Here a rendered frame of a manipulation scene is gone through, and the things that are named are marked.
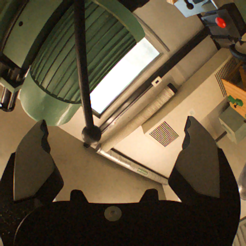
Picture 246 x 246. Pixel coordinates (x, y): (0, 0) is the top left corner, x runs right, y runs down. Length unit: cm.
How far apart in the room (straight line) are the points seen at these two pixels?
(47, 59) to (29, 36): 8
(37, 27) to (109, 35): 15
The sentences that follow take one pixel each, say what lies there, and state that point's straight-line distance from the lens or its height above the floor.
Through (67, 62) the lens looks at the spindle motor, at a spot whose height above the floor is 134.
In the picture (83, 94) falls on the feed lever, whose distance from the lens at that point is 18.
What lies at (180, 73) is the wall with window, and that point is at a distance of 186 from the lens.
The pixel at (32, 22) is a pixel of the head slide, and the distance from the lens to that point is 31.
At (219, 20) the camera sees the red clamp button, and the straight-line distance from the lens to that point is 37.
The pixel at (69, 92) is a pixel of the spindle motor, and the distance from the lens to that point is 27.
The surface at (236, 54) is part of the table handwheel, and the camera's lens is 54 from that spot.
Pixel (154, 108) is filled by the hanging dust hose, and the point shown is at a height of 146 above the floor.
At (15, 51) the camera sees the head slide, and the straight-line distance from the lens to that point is 33.
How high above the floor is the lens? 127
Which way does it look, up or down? 22 degrees up
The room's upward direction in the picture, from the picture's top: 133 degrees counter-clockwise
